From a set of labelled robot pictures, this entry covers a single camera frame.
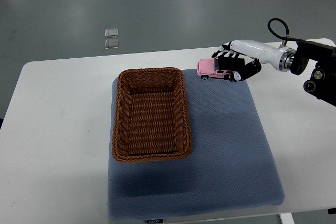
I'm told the white table leg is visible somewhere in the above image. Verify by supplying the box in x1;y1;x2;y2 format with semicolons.
279;212;295;224

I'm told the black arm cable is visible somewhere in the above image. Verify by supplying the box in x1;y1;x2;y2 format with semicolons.
267;18;290;41

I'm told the blue grey fabric mat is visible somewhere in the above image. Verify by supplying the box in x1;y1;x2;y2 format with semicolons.
108;69;285;221

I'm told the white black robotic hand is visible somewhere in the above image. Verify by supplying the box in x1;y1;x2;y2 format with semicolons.
212;40;295;82

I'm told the upper metal floor plate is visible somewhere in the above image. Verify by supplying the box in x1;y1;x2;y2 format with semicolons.
105;28;119;38

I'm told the pink toy car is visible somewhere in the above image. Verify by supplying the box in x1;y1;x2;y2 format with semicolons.
196;56;245;81

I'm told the brown wicker basket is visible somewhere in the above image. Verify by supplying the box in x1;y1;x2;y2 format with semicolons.
111;67;192;163

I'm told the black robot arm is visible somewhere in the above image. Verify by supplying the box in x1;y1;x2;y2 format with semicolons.
283;38;335;106

